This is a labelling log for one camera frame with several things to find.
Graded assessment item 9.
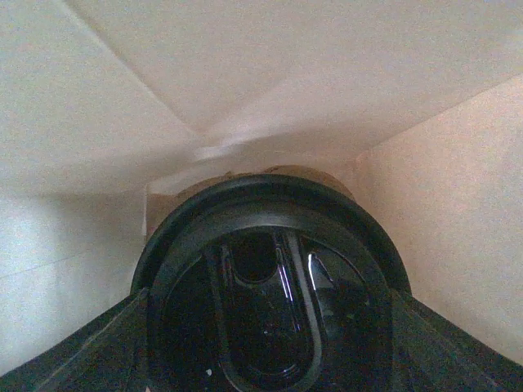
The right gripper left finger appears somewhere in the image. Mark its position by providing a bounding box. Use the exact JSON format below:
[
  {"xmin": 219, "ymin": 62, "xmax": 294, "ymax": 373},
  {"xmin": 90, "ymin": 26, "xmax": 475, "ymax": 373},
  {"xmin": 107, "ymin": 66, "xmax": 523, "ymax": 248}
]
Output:
[{"xmin": 1, "ymin": 288, "xmax": 148, "ymax": 391}]

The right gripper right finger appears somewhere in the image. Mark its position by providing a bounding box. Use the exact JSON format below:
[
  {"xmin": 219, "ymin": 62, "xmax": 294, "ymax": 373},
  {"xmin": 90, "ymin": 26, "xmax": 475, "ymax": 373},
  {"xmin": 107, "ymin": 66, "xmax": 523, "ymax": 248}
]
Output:
[{"xmin": 391, "ymin": 292, "xmax": 522, "ymax": 391}]

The orange paper bag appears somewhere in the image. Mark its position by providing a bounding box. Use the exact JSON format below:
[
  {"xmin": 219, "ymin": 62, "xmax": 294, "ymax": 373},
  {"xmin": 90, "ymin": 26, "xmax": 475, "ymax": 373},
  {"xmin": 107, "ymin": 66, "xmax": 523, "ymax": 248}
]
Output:
[{"xmin": 1, "ymin": 1, "xmax": 522, "ymax": 372}]

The brown pulp cup carrier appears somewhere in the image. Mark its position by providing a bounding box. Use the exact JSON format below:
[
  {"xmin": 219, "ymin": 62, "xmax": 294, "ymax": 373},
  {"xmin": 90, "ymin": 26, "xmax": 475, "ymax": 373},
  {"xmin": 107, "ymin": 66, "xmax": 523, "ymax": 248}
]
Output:
[{"xmin": 145, "ymin": 165, "xmax": 355, "ymax": 239}]

